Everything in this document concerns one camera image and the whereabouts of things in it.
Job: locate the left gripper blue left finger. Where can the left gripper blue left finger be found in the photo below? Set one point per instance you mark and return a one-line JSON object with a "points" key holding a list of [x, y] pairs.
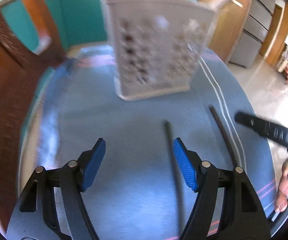
{"points": [[37, 207]]}

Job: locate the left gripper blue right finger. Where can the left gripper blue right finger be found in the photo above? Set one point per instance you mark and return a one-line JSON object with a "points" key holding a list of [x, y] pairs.
{"points": [[242, 215]]}

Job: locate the dark olive chopstick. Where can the dark olive chopstick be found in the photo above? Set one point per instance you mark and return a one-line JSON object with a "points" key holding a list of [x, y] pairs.
{"points": [[224, 136]]}

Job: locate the black chopstick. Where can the black chopstick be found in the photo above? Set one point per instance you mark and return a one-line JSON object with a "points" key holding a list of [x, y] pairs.
{"points": [[176, 177]]}

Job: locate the person's right hand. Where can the person's right hand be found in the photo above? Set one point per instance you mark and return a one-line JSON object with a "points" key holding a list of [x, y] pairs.
{"points": [[281, 201]]}

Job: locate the blue striped towel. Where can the blue striped towel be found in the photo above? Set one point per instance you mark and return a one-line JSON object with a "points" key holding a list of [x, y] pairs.
{"points": [[133, 195]]}

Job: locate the carved wooden chair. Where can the carved wooden chair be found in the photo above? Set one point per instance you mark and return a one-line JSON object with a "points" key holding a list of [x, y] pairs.
{"points": [[20, 70]]}

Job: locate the silver refrigerator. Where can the silver refrigerator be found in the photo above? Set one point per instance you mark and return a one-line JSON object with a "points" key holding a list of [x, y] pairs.
{"points": [[254, 33]]}

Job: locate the brown wooden door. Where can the brown wooden door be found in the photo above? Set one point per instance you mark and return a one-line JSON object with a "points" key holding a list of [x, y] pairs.
{"points": [[274, 42]]}

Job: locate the wooden glass sliding door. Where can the wooden glass sliding door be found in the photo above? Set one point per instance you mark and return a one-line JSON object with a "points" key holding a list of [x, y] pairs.
{"points": [[231, 21]]}

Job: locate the white plastic utensil basket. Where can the white plastic utensil basket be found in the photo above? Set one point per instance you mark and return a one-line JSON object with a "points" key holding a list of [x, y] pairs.
{"points": [[157, 44]]}

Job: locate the teal lower cabinets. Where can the teal lower cabinets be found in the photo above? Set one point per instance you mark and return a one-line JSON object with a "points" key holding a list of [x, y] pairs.
{"points": [[78, 21]]}

